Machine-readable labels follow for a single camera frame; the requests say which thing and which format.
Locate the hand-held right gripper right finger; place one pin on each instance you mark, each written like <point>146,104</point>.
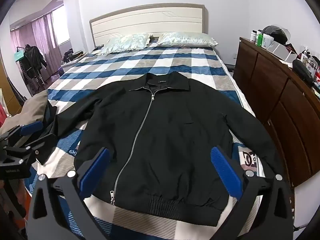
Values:
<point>225,172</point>

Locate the green bottle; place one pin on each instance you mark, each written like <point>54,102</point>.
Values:
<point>260,40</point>

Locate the pale satin pillow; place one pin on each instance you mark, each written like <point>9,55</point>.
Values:
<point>185,38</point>
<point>125,43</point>

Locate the window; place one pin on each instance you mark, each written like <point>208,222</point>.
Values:
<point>61,25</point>

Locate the black hanging jacket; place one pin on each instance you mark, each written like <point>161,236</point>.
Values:
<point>35,57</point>

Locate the khaki clothing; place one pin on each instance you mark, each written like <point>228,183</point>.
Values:
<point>30,110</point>

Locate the grey folding mirror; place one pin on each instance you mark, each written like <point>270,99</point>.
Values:
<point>280,50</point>

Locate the cluttered nightstand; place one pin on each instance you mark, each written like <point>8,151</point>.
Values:
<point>75,58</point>

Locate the blue plaid blanket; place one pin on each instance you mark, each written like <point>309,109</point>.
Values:
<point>150,60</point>

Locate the black pouch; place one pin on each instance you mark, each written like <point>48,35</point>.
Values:
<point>302,70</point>

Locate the purple curtain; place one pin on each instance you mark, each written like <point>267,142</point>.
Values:
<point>37,32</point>

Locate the white bottle with black cap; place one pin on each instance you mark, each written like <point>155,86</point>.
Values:
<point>253,37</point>

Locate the cream bed headboard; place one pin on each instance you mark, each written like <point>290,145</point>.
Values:
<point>150,20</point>

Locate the wooden wardrobe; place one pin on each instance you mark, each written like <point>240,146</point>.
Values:
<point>8,92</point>

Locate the teal hanging bag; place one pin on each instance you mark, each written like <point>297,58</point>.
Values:
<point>20,55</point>

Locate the red cloth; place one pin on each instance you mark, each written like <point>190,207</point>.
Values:
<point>2,116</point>

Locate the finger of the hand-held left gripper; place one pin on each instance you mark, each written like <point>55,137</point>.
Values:
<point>31,128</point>
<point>37,143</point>

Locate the brown wooden dresser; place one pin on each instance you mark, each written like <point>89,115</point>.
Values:
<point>287,110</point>

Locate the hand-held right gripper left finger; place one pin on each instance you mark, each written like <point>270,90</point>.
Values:
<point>94,173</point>

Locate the white container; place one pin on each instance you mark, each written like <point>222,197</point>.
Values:
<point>267,41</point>

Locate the black helmet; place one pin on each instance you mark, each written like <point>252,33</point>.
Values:
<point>275,33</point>

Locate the black zip jacket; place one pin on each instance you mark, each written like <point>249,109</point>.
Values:
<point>162,130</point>

